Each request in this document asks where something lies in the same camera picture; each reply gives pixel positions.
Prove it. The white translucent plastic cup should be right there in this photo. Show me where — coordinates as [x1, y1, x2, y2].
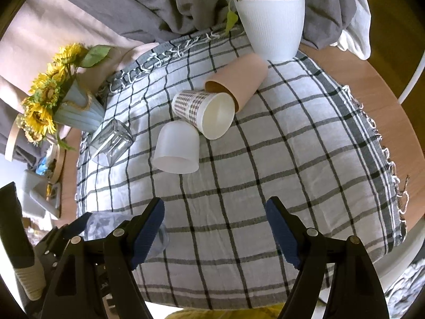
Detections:
[152, 120, 201, 174]

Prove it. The white cloth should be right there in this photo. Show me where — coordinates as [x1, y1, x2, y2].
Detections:
[337, 0, 372, 60]

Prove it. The pale blue ribbed vase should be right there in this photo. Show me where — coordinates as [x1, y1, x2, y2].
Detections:
[53, 80, 107, 133]

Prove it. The white metal tube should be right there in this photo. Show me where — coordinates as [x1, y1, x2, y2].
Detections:
[397, 51, 425, 105]

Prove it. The grey curtain cloth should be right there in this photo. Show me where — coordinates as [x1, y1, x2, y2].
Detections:
[43, 0, 357, 51]

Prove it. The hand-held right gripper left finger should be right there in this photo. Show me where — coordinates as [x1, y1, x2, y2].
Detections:
[41, 198, 165, 319]

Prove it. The round wooden hoop tray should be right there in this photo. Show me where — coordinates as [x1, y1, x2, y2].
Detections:
[5, 120, 67, 187]

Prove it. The checked pattern paper cup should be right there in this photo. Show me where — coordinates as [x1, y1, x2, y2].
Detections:
[172, 90, 236, 140]

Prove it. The beige cloth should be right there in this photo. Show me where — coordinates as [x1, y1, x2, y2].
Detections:
[0, 0, 160, 133]

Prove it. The brown paper cup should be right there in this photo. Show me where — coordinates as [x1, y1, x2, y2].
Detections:
[204, 53, 269, 114]

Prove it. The white box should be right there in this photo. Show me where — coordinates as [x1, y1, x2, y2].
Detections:
[22, 169, 62, 220]

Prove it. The checked grey tablecloth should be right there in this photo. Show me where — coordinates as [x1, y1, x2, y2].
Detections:
[75, 27, 410, 310]

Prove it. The clear square glass cup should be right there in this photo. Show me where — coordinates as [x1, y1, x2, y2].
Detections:
[88, 119, 134, 167]

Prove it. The patterned grey rug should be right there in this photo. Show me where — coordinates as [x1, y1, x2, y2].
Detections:
[387, 259, 424, 319]

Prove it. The yellow sunflower bouquet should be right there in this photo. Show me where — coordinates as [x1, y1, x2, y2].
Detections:
[16, 43, 112, 151]

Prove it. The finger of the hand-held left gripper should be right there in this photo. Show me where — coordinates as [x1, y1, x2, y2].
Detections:
[50, 212, 93, 240]

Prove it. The white ribbed plant pot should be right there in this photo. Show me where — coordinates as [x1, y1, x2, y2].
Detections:
[233, 0, 306, 62]

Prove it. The yellow clothing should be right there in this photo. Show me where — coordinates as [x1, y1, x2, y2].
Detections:
[164, 302, 286, 319]

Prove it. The clear plastic cup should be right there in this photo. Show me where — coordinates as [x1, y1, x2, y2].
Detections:
[84, 211, 170, 260]

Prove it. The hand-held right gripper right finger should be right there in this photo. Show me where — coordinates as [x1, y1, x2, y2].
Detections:
[265, 196, 390, 319]

